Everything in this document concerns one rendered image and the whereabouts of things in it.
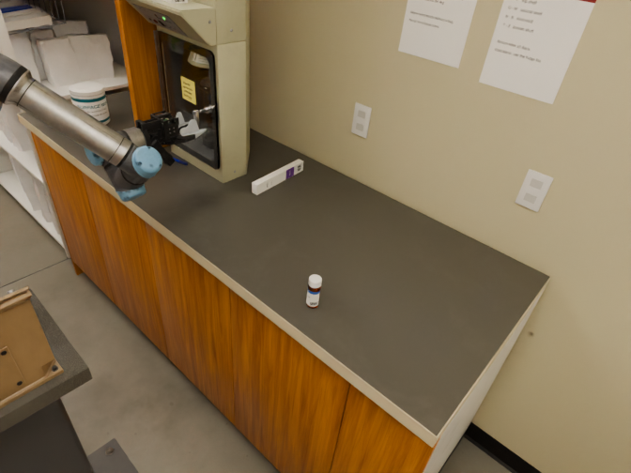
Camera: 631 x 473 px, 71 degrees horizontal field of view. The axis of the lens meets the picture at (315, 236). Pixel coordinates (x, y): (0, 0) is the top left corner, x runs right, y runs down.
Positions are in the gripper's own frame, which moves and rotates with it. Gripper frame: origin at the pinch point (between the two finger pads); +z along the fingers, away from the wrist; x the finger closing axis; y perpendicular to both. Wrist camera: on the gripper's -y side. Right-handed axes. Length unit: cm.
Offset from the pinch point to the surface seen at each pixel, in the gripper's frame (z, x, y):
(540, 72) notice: 49, -84, 32
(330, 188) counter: 34, -32, -21
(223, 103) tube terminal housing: 7.3, -5.2, 8.5
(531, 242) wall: 49, -100, -15
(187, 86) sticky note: 4.4, 10.1, 10.1
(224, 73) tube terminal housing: 8.1, -5.2, 17.8
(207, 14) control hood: 2.6, -5.2, 35.0
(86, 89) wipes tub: -5, 67, -6
